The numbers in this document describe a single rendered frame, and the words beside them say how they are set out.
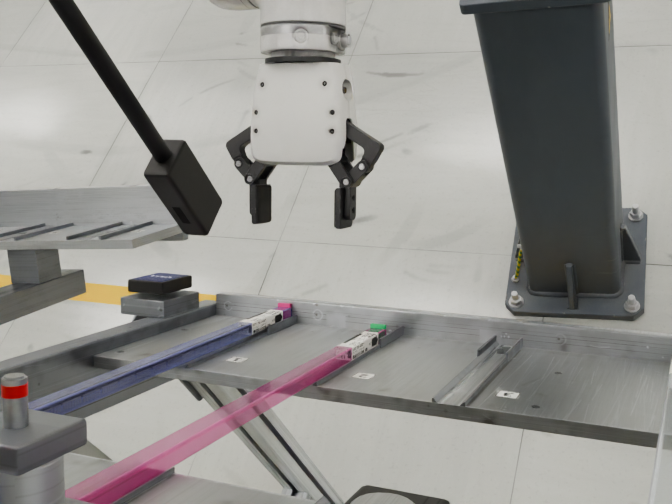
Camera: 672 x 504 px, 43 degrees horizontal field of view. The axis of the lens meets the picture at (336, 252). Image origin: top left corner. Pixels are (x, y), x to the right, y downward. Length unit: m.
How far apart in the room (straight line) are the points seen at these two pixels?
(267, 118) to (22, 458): 0.66
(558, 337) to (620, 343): 0.05
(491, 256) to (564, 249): 0.25
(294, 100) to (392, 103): 1.26
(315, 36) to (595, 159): 0.63
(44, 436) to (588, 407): 0.45
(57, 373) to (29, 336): 1.37
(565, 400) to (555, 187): 0.80
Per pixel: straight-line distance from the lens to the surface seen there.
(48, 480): 0.22
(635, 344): 0.75
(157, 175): 0.38
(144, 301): 0.81
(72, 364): 0.71
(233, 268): 1.89
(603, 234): 1.47
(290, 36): 0.82
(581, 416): 0.58
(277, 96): 0.84
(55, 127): 2.54
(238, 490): 0.45
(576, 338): 0.76
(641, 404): 0.63
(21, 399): 0.22
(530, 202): 1.42
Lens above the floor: 1.38
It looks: 49 degrees down
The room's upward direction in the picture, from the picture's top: 26 degrees counter-clockwise
